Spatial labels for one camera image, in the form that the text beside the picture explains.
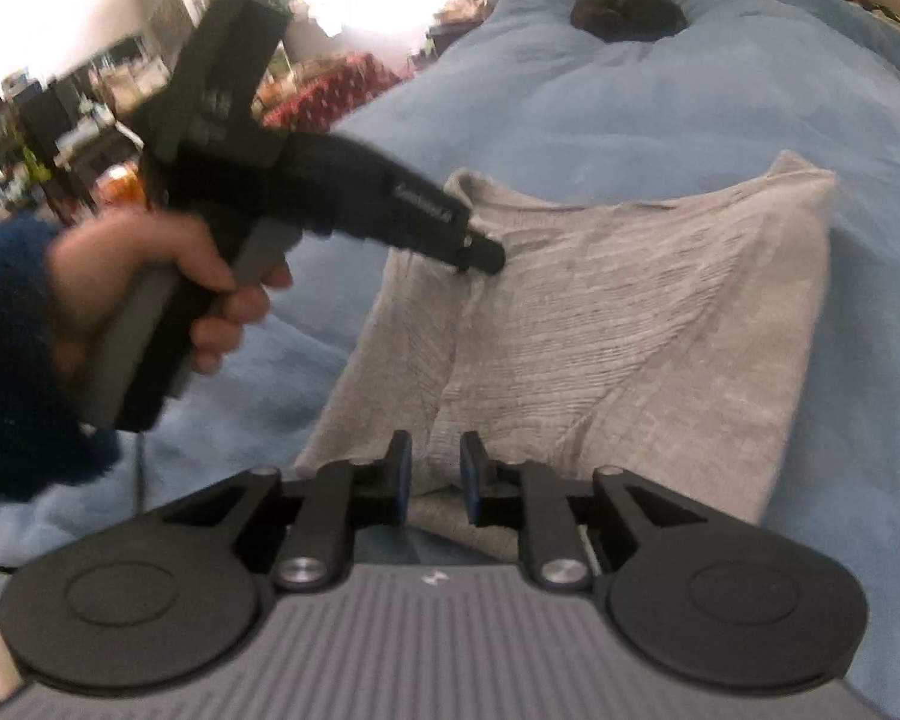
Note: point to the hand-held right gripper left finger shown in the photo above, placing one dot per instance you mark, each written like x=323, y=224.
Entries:
x=399, y=480

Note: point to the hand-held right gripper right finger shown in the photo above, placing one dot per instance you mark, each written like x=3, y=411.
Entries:
x=471, y=480

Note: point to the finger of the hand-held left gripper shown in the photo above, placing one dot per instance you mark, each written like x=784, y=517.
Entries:
x=484, y=255

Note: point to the grey knit top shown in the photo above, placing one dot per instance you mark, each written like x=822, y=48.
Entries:
x=607, y=330

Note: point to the person's left forearm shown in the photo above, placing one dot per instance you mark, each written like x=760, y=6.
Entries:
x=7, y=360

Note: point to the person's left hand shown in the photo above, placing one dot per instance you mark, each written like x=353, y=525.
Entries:
x=120, y=247

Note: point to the red patterned tablecloth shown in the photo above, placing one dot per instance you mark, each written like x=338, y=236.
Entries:
x=337, y=90

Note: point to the blue fleece blanket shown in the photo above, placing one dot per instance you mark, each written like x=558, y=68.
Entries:
x=585, y=105

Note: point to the bag of oranges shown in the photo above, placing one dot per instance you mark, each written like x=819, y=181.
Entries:
x=120, y=187

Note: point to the grey refrigerator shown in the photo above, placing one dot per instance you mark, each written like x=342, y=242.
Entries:
x=169, y=4

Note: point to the black cluttered shelf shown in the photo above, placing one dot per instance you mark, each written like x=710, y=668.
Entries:
x=52, y=120

